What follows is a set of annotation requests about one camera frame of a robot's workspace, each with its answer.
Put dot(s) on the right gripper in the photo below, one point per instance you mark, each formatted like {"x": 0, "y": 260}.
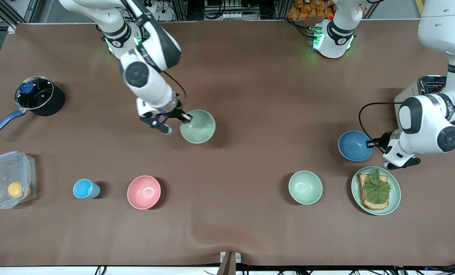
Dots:
{"x": 177, "y": 112}

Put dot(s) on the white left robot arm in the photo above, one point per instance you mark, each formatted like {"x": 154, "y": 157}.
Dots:
{"x": 429, "y": 126}

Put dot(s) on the clear plastic lidded container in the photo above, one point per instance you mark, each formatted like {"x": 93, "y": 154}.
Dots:
{"x": 0, "y": 172}

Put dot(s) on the metal corner bracket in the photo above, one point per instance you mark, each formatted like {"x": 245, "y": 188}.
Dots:
{"x": 11, "y": 29}

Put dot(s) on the pale green bowl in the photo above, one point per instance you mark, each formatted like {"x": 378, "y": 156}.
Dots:
{"x": 305, "y": 187}
{"x": 200, "y": 128}

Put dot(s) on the pale green plate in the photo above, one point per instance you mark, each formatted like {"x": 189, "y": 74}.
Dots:
{"x": 395, "y": 193}

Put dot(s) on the bag of orange snacks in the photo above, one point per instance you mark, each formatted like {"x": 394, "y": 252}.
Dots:
{"x": 307, "y": 9}

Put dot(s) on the power strip with black plugs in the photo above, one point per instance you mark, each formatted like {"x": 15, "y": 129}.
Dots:
{"x": 155, "y": 7}

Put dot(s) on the bread slice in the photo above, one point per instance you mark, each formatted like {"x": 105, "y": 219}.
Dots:
{"x": 365, "y": 200}

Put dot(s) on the metal table edge bracket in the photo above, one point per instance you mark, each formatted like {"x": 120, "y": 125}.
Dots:
{"x": 230, "y": 256}

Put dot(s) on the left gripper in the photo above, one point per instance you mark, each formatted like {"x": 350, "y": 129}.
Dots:
{"x": 383, "y": 140}

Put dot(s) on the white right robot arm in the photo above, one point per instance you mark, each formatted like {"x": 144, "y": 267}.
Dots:
{"x": 147, "y": 80}

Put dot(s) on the glass lid with blue knob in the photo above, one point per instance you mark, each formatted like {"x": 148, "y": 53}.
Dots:
{"x": 40, "y": 95}

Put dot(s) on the light blue cup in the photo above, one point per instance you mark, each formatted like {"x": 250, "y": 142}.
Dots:
{"x": 83, "y": 188}

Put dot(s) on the yellow lemon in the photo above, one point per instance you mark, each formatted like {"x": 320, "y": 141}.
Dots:
{"x": 15, "y": 189}

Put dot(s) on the blue bowl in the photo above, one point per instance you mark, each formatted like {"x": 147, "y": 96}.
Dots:
{"x": 354, "y": 146}

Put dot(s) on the white power strip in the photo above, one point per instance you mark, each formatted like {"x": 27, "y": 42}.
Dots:
{"x": 233, "y": 16}

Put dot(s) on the brown table cloth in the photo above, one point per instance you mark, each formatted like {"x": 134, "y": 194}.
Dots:
{"x": 250, "y": 84}

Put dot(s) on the pink bowl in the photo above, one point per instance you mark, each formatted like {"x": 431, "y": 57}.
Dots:
{"x": 144, "y": 192}

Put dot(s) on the beige and chrome toaster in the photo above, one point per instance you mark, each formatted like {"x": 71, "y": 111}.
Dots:
{"x": 428, "y": 82}

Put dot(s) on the green lettuce leaf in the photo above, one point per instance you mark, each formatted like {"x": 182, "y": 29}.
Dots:
{"x": 376, "y": 189}

